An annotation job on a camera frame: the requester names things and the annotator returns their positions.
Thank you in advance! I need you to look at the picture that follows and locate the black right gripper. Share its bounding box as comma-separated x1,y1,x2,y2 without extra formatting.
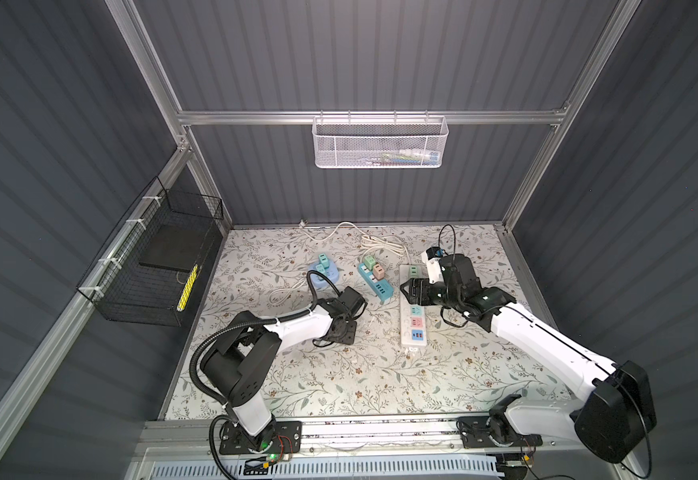
399,277,460,311

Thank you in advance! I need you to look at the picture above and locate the light blue round power strip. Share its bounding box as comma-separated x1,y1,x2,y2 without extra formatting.
309,262,341,290

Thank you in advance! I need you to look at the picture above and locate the teal blue power strip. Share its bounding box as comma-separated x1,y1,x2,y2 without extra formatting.
357,263,394,305

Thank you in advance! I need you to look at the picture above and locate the pink plug adapter cube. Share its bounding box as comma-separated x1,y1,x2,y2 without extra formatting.
372,264,386,280

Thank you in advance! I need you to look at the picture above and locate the green plug adapter cube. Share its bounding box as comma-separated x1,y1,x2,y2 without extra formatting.
362,255,377,271

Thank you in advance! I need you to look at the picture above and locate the long white power strip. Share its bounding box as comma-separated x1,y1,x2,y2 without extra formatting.
399,264,427,352

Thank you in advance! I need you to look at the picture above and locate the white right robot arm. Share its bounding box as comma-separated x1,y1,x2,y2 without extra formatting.
400,250,657,464

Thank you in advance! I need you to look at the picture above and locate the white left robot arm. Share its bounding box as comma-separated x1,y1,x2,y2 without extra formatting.
189,287,367,443

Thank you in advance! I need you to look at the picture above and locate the yellow marker in basket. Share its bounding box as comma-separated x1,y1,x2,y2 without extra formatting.
176,264,200,312

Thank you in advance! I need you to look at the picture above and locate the coiled white cable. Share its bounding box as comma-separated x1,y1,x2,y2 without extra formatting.
360,232,413,268

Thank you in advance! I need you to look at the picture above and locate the white power strip cable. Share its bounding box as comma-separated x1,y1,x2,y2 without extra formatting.
267,219,380,304

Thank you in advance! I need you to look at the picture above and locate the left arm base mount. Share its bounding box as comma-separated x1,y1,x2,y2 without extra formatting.
217,420,303,455

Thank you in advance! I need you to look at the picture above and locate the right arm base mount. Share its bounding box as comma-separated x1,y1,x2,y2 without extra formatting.
456,414,543,449

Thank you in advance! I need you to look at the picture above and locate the white wire wall basket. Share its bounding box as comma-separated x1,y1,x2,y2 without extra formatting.
311,115,449,169

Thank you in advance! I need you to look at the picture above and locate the black corrugated cable conduit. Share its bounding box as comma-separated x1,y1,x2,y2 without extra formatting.
188,269,341,480

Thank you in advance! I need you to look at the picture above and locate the black wire side basket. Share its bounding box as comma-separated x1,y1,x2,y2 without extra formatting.
78,180,224,327

